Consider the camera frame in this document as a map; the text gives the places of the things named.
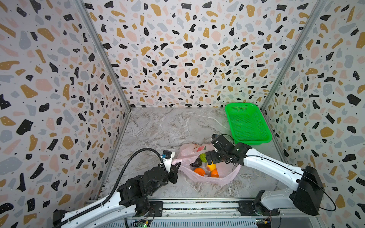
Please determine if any orange tangerine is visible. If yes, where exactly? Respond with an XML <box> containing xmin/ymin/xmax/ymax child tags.
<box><xmin>210</xmin><ymin>169</ymin><xmax>219</xmax><ymax>178</ymax></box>
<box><xmin>194</xmin><ymin>168</ymin><xmax>206</xmax><ymax>177</ymax></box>

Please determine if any pink plastic bag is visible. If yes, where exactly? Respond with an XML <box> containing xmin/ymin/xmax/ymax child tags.
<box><xmin>172</xmin><ymin>143</ymin><xmax>240</xmax><ymax>186</ymax></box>

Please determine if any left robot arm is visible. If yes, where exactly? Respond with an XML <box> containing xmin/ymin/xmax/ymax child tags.
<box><xmin>53</xmin><ymin>162</ymin><xmax>181</xmax><ymax>228</ymax></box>

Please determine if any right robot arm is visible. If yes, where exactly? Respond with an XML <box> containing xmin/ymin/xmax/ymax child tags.
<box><xmin>206</xmin><ymin>134</ymin><xmax>325</xmax><ymax>216</ymax></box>

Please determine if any yellow red mango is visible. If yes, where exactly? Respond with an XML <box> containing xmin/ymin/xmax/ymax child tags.
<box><xmin>206</xmin><ymin>163</ymin><xmax>217</xmax><ymax>172</ymax></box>

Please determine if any green lime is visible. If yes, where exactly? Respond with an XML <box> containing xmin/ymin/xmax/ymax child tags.
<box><xmin>199</xmin><ymin>153</ymin><xmax>207</xmax><ymax>163</ymax></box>

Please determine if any dark avocado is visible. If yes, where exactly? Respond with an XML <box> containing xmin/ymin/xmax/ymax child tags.
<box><xmin>190</xmin><ymin>157</ymin><xmax>202</xmax><ymax>168</ymax></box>

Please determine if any green plastic basket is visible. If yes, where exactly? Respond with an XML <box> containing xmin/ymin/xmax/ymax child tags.
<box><xmin>225</xmin><ymin>103</ymin><xmax>272</xmax><ymax>145</ymax></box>

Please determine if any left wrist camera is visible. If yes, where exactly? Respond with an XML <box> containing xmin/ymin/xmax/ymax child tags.
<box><xmin>162</xmin><ymin>150</ymin><xmax>175</xmax><ymax>173</ymax></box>

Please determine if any black corrugated cable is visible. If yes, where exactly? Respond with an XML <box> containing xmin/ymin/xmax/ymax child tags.
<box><xmin>51</xmin><ymin>148</ymin><xmax>164</xmax><ymax>228</ymax></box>

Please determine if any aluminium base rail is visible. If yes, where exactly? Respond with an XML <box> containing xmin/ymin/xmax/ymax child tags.
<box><xmin>89</xmin><ymin>198</ymin><xmax>325</xmax><ymax>228</ymax></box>

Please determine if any right corner aluminium post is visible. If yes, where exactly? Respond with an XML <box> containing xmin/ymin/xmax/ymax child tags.
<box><xmin>260</xmin><ymin>0</ymin><xmax>326</xmax><ymax>112</ymax></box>

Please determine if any corner aluminium post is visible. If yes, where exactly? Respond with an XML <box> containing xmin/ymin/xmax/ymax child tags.
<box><xmin>74</xmin><ymin>0</ymin><xmax>131</xmax><ymax>113</ymax></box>
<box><xmin>260</xmin><ymin>0</ymin><xmax>326</xmax><ymax>112</ymax></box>

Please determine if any left corner aluminium post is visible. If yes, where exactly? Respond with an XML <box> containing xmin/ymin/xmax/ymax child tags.
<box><xmin>74</xmin><ymin>0</ymin><xmax>131</xmax><ymax>113</ymax></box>

